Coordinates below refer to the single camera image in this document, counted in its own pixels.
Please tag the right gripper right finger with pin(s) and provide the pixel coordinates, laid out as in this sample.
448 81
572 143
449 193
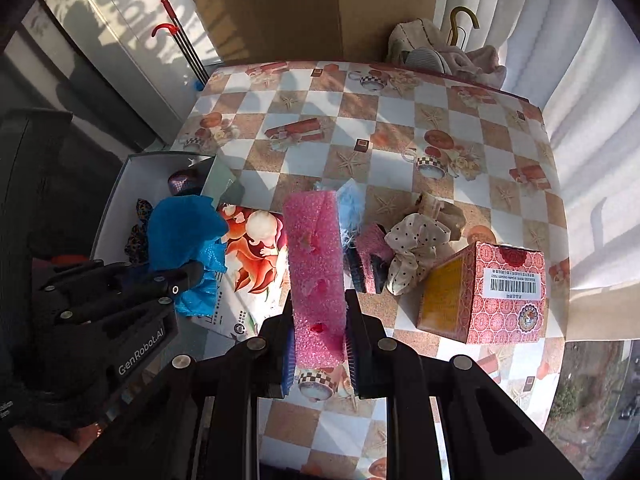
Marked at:
362 333

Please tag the person's left hand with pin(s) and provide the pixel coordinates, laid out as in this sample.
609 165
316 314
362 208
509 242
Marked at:
51 452

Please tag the light blue fluffy item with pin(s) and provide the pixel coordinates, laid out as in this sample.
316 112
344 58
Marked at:
351 203

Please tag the white polka dot scrunchie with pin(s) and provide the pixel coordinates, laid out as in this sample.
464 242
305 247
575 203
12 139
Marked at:
414 242

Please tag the floral tissue pack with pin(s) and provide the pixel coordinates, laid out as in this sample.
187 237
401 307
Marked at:
257 261

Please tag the beige knit sock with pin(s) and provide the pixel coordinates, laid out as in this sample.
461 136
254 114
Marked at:
439 210

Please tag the red handled stick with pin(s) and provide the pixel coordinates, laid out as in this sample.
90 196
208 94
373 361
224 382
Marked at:
178 34

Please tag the checkered patterned tablecloth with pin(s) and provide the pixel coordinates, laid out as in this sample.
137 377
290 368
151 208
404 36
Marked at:
286 127

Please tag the pink foam block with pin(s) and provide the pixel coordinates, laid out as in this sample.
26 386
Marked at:
315 263

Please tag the red patterned cardboard box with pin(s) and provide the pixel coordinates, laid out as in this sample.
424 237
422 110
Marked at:
486 294

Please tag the brass curved hook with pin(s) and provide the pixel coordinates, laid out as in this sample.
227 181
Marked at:
458 33

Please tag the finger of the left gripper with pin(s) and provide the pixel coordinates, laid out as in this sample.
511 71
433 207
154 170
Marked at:
143 285

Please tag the blue cloth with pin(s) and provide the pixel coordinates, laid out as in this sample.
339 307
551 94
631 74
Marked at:
183 229

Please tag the leopard print scrunchie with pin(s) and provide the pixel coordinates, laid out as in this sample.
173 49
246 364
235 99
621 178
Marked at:
137 247

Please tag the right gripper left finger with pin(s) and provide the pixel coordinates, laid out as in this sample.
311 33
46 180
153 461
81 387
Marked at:
277 364

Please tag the pile of clothes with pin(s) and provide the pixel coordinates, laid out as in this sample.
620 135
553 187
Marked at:
419 45

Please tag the pink black knit sock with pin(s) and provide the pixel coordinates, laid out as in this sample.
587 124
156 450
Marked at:
369 259

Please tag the white curtain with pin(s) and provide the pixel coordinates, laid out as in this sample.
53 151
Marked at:
578 61

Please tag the dark studded hair band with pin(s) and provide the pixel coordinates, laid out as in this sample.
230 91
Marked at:
186 182

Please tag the white cardboard storage box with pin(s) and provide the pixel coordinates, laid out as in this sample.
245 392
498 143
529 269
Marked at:
146 177

